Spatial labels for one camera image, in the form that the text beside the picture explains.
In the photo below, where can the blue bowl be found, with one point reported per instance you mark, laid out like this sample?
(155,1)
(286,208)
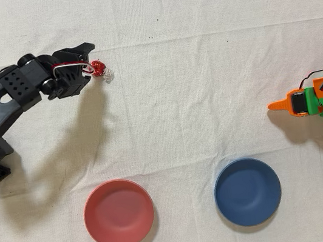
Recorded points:
(248,191)

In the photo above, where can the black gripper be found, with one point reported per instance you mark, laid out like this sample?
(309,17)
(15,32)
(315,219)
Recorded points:
(74,53)

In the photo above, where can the red candy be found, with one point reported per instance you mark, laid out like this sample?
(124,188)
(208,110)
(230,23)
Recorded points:
(98,67)

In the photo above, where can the red bowl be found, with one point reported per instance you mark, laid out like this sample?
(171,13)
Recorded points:
(119,213)

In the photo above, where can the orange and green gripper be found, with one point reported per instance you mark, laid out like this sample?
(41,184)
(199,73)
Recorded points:
(299,103)

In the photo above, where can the white tablecloth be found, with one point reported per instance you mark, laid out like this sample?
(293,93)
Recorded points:
(175,94)

